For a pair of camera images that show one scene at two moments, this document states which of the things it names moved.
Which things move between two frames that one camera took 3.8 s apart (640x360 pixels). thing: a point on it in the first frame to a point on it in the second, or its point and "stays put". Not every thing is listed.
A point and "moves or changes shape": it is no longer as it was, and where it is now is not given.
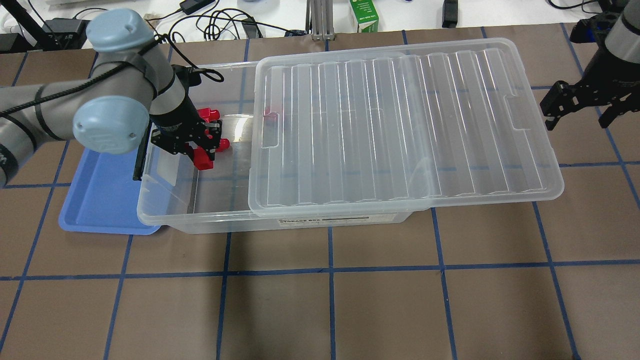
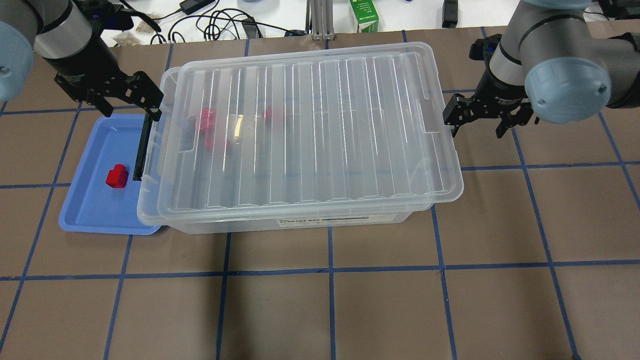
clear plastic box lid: [435, 124] moves or changes shape
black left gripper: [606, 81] to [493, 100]
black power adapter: [191, 6] stays put
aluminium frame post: [319, 22] stays put
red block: [201, 155] to [117, 177]
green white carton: [366, 15] stays put
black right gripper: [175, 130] to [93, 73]
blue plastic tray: [103, 197] stays put
